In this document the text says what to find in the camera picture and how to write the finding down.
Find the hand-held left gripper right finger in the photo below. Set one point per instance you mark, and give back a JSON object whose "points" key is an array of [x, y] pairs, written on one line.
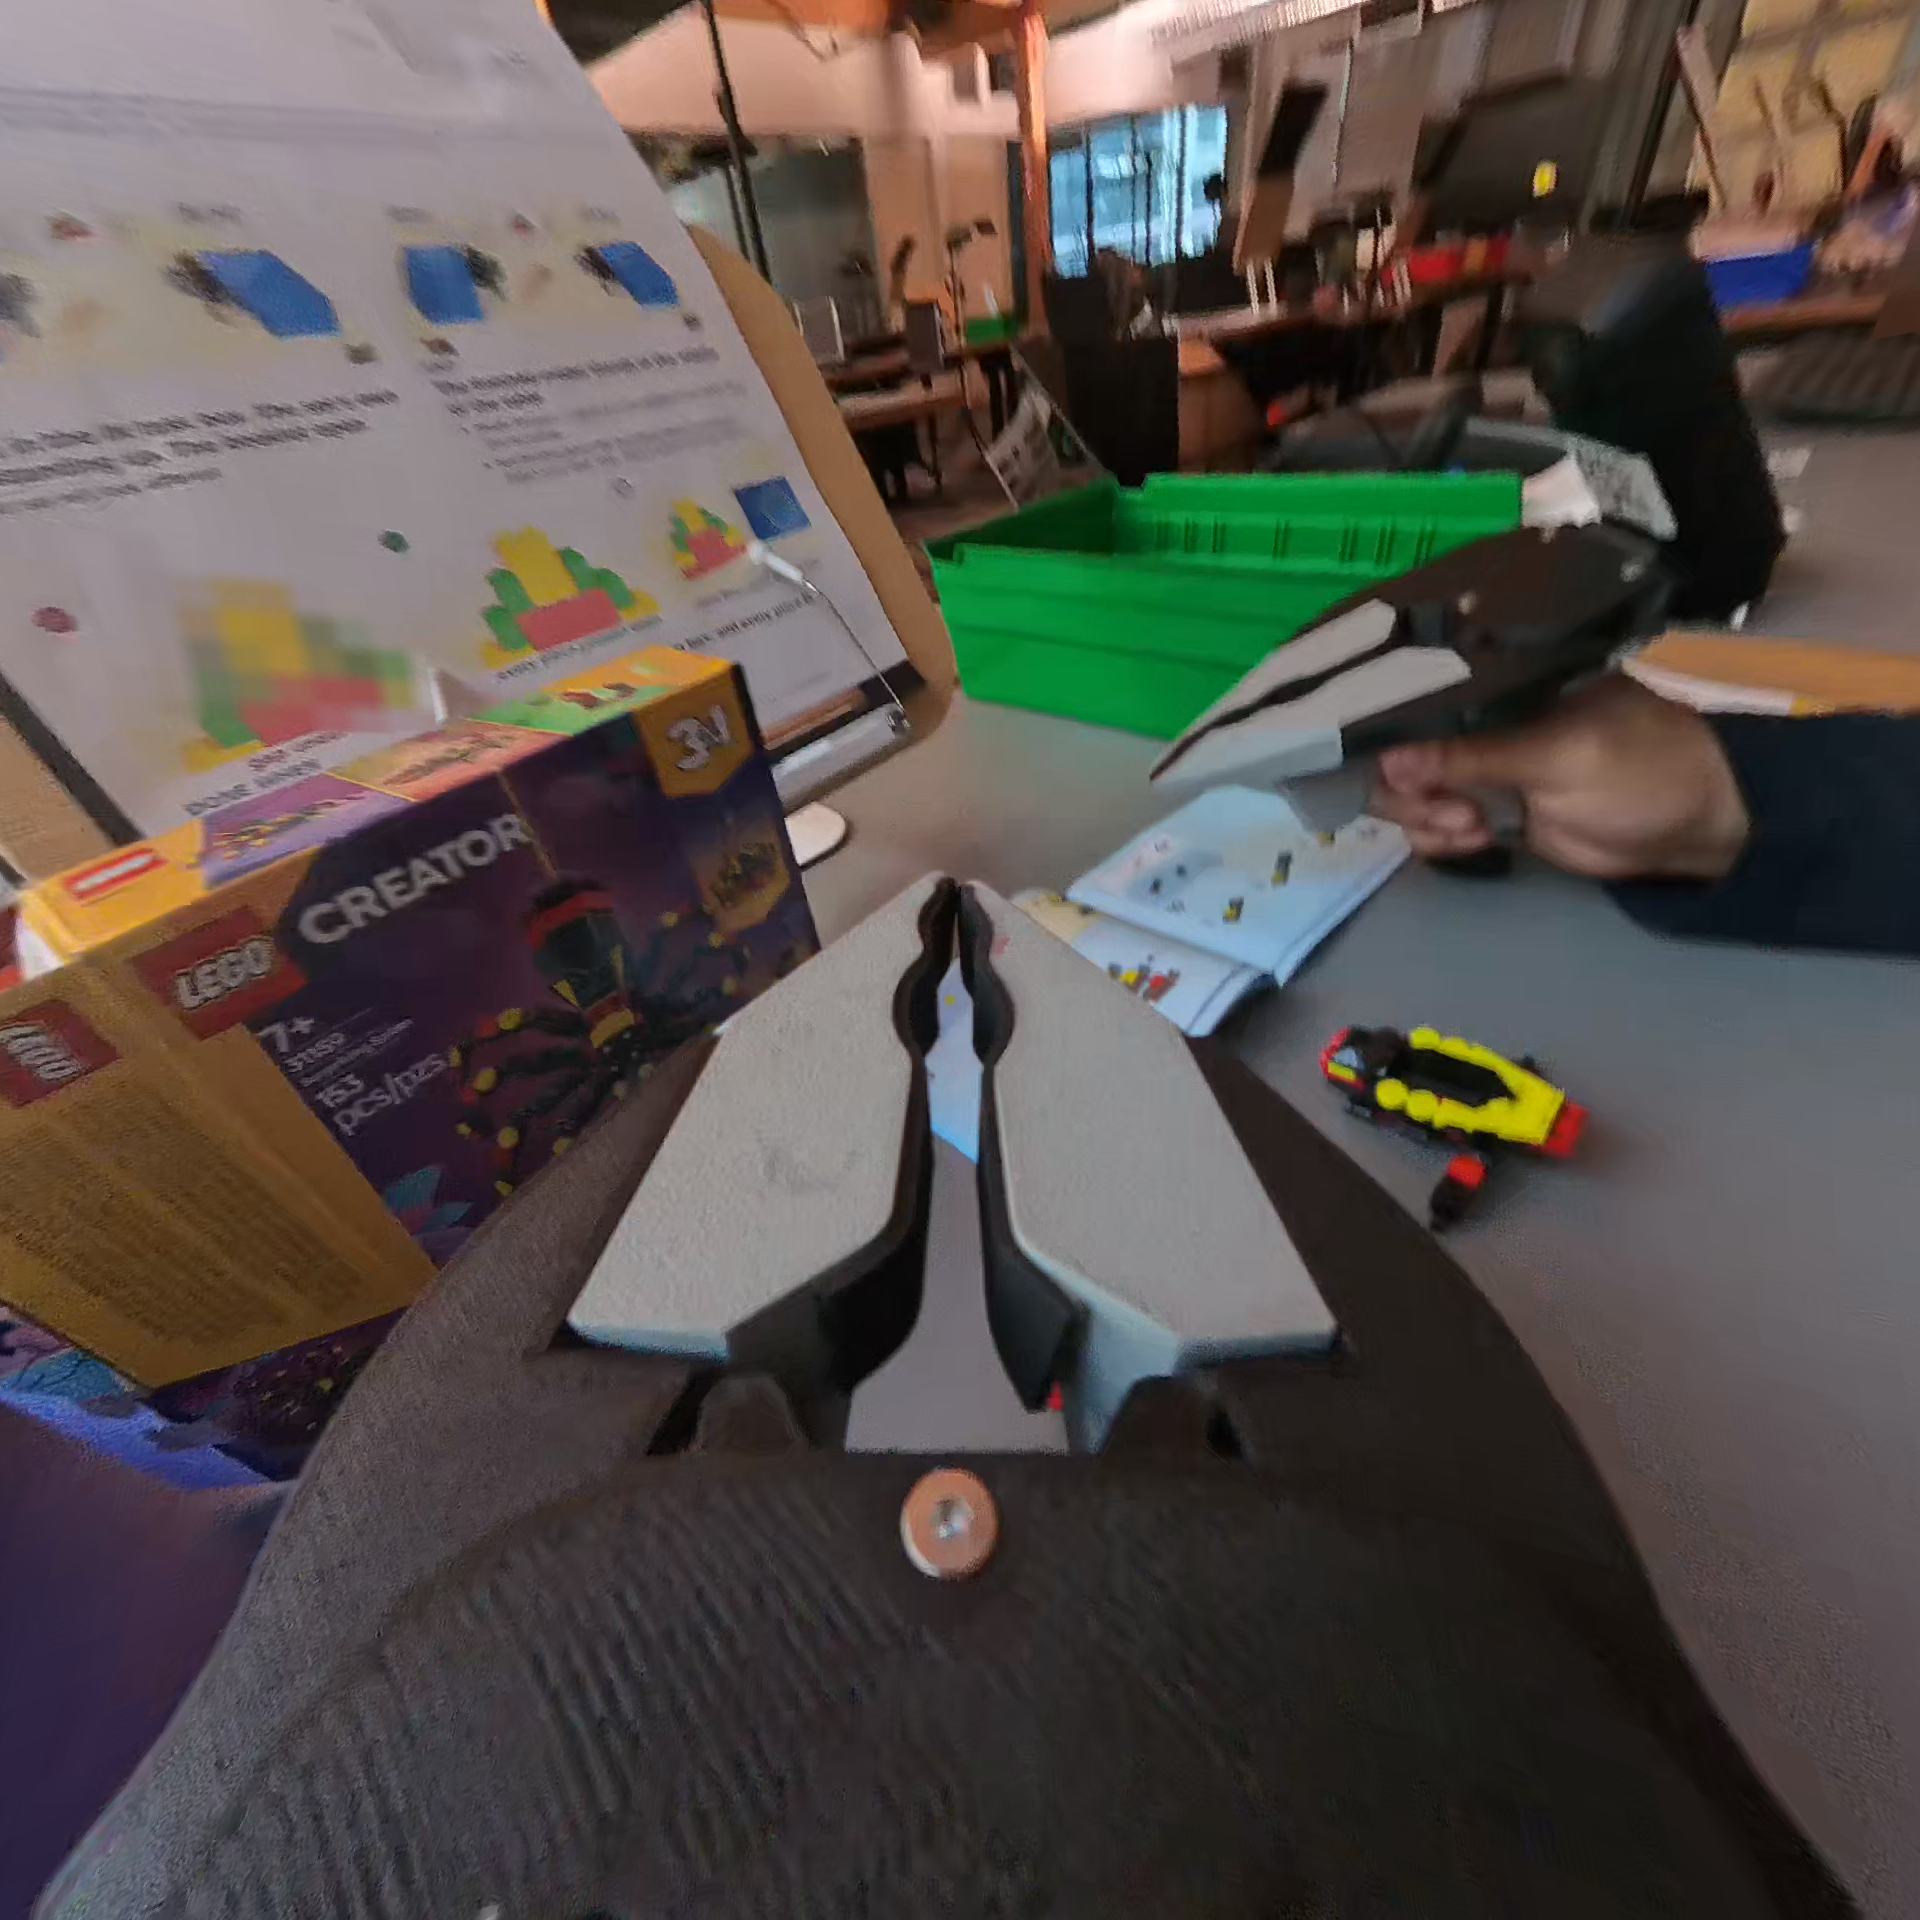
{"points": [[1139, 1184]]}

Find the black office chair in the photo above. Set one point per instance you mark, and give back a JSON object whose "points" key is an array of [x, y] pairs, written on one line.
{"points": [[1665, 390]]}

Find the lego set cardboard box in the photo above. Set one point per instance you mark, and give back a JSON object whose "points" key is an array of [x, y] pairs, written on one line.
{"points": [[374, 977]]}

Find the wooden display board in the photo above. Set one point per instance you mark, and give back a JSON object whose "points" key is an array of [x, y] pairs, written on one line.
{"points": [[838, 496]]}

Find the green plastic bin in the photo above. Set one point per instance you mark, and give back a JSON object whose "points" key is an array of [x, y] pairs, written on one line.
{"points": [[1139, 599]]}

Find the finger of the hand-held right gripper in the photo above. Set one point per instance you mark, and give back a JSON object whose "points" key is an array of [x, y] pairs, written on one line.
{"points": [[1290, 728], [1319, 658]]}

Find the small red black lego piece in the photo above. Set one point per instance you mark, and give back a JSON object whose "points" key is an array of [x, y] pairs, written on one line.
{"points": [[1458, 1193]]}

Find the black yellow lego model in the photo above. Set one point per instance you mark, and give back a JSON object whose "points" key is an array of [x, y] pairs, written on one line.
{"points": [[1439, 1073]]}

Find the metal board stand base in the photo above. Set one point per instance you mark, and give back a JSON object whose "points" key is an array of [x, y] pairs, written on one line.
{"points": [[818, 831]]}

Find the printed instruction sheet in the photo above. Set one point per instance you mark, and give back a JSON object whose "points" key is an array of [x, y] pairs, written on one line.
{"points": [[374, 420]]}

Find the lego instruction booklet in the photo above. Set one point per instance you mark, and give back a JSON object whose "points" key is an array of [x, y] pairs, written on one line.
{"points": [[1199, 900]]}

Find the person's right hand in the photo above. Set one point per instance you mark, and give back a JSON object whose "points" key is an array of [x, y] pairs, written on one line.
{"points": [[1619, 789]]}

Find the person's right forearm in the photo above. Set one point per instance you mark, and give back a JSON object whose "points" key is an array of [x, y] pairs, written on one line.
{"points": [[1829, 825]]}

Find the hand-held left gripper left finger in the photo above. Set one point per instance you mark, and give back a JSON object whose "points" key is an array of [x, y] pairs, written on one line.
{"points": [[779, 1153]]}

